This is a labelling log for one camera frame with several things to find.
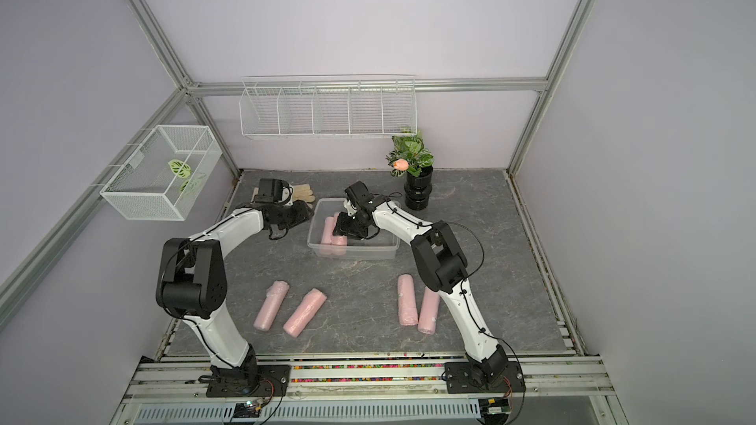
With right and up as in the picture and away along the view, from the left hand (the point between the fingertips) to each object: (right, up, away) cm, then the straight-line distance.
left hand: (310, 215), depth 96 cm
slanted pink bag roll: (+5, -6, +3) cm, 8 cm away
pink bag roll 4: (+37, -27, -13) cm, 48 cm away
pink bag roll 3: (+31, -24, -13) cm, 41 cm away
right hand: (+9, -5, 0) cm, 10 cm away
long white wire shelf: (+2, +37, +3) cm, 37 cm away
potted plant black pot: (+33, +18, -5) cm, 38 cm away
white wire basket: (-39, +12, -12) cm, 43 cm away
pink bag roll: (-8, -24, -11) cm, 28 cm away
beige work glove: (-8, +8, +17) cm, 20 cm away
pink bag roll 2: (+3, -25, -13) cm, 29 cm away
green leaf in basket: (-32, +14, -15) cm, 38 cm away
